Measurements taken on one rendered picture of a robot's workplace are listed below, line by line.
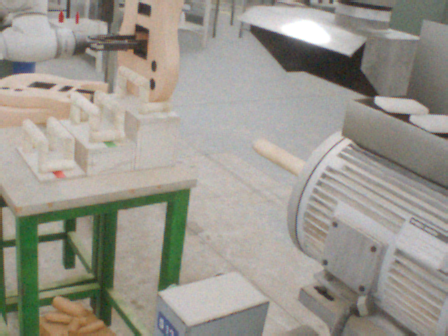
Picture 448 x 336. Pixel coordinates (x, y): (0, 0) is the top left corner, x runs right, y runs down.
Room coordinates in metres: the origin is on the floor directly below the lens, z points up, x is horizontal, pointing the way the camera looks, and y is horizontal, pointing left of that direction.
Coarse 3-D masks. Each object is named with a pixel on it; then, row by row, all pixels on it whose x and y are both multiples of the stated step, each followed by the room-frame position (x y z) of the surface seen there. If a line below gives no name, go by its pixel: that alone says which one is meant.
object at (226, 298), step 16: (176, 288) 0.76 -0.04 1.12; (192, 288) 0.77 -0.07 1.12; (208, 288) 0.77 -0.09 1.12; (224, 288) 0.78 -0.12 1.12; (240, 288) 0.78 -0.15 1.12; (256, 288) 0.79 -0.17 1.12; (160, 304) 0.74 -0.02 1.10; (176, 304) 0.72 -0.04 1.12; (192, 304) 0.72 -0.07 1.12; (208, 304) 0.73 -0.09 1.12; (224, 304) 0.73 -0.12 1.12; (240, 304) 0.73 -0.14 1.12; (256, 304) 0.74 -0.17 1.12; (160, 320) 0.73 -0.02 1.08; (176, 320) 0.70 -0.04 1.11; (192, 320) 0.68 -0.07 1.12; (208, 320) 0.69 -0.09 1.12; (224, 320) 0.70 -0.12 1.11; (240, 320) 0.72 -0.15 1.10; (256, 320) 0.74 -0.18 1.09
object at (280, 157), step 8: (256, 144) 1.10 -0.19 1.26; (264, 144) 1.09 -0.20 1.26; (272, 144) 1.08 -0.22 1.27; (256, 152) 1.10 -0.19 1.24; (264, 152) 1.07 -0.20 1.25; (272, 152) 1.06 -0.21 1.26; (280, 152) 1.05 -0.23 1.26; (272, 160) 1.05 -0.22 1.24; (280, 160) 1.03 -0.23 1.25; (288, 160) 1.02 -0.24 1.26; (296, 160) 1.01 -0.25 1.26; (288, 168) 1.01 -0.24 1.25; (296, 168) 0.99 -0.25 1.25
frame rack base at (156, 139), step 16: (112, 96) 1.86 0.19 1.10; (128, 96) 1.88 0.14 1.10; (112, 112) 1.81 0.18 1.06; (128, 112) 1.70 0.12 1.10; (160, 112) 1.73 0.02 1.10; (128, 128) 1.70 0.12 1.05; (144, 128) 1.65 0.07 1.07; (160, 128) 1.68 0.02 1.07; (176, 128) 1.71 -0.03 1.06; (144, 144) 1.66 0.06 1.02; (160, 144) 1.69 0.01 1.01; (176, 144) 1.71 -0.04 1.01; (144, 160) 1.66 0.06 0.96; (160, 160) 1.69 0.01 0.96
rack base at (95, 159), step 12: (60, 120) 1.79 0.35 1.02; (72, 132) 1.69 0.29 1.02; (84, 132) 1.70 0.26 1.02; (60, 144) 1.77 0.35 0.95; (84, 144) 1.60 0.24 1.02; (96, 144) 1.61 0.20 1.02; (120, 144) 1.63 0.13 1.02; (132, 144) 1.64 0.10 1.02; (84, 156) 1.58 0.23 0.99; (96, 156) 1.58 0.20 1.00; (108, 156) 1.60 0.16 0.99; (120, 156) 1.62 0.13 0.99; (132, 156) 1.64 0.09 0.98; (84, 168) 1.58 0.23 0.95; (96, 168) 1.58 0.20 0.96; (108, 168) 1.60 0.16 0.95; (120, 168) 1.62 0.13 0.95; (132, 168) 1.64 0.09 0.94
